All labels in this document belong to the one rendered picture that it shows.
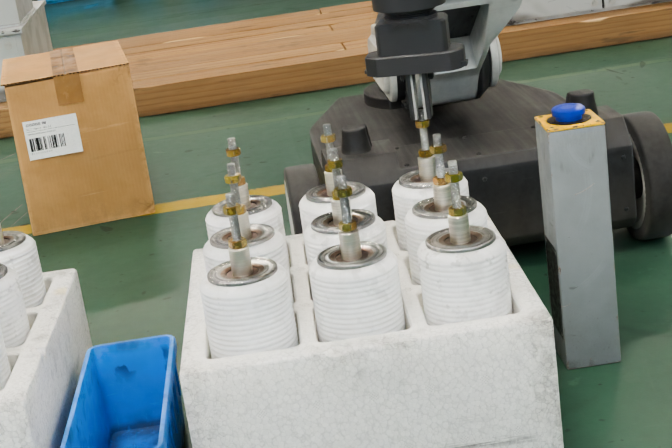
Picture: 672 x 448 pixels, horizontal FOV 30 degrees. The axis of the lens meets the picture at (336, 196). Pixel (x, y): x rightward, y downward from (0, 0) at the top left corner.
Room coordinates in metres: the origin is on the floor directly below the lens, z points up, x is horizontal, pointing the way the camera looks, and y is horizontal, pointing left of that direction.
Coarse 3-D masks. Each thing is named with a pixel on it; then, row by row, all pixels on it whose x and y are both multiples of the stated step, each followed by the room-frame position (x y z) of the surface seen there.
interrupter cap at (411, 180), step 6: (444, 168) 1.53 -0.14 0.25; (408, 174) 1.53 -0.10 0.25; (414, 174) 1.52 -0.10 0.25; (402, 180) 1.50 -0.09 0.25; (408, 180) 1.50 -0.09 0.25; (414, 180) 1.50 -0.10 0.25; (402, 186) 1.49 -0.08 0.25; (408, 186) 1.48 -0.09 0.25; (414, 186) 1.47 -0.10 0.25; (420, 186) 1.47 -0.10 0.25; (426, 186) 1.47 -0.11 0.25; (432, 186) 1.46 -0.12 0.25
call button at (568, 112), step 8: (560, 104) 1.48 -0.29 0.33; (568, 104) 1.47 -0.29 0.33; (576, 104) 1.47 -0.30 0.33; (552, 112) 1.46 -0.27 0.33; (560, 112) 1.45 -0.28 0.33; (568, 112) 1.44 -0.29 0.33; (576, 112) 1.44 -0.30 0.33; (584, 112) 1.45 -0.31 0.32; (560, 120) 1.45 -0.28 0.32; (568, 120) 1.45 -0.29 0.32; (576, 120) 1.45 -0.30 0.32
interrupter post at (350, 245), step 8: (344, 232) 1.26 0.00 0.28; (352, 232) 1.25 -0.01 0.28; (344, 240) 1.25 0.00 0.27; (352, 240) 1.25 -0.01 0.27; (344, 248) 1.25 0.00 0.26; (352, 248) 1.25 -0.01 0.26; (360, 248) 1.26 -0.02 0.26; (344, 256) 1.25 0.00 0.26; (352, 256) 1.25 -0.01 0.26; (360, 256) 1.26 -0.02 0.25
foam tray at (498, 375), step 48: (288, 240) 1.55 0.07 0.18; (192, 288) 1.42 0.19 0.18; (528, 288) 1.28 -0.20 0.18; (192, 336) 1.27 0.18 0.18; (384, 336) 1.20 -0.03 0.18; (432, 336) 1.19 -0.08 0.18; (480, 336) 1.19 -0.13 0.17; (528, 336) 1.19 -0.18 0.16; (192, 384) 1.18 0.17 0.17; (240, 384) 1.18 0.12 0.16; (288, 384) 1.18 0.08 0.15; (336, 384) 1.18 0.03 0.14; (384, 384) 1.18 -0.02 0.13; (432, 384) 1.19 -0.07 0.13; (480, 384) 1.19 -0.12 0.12; (528, 384) 1.19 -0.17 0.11; (192, 432) 1.18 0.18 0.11; (240, 432) 1.18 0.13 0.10; (288, 432) 1.18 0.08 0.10; (336, 432) 1.18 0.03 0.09; (384, 432) 1.18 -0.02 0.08; (432, 432) 1.19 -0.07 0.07; (480, 432) 1.19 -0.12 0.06; (528, 432) 1.19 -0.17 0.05
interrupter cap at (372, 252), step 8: (328, 248) 1.29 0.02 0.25; (336, 248) 1.29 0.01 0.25; (368, 248) 1.27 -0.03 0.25; (376, 248) 1.27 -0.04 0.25; (384, 248) 1.26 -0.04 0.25; (320, 256) 1.27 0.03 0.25; (328, 256) 1.26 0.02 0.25; (336, 256) 1.27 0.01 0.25; (368, 256) 1.25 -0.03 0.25; (376, 256) 1.24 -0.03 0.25; (384, 256) 1.25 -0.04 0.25; (320, 264) 1.25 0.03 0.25; (328, 264) 1.24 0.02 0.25; (336, 264) 1.24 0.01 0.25; (344, 264) 1.23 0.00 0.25; (352, 264) 1.23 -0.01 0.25; (360, 264) 1.22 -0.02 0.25; (368, 264) 1.23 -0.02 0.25
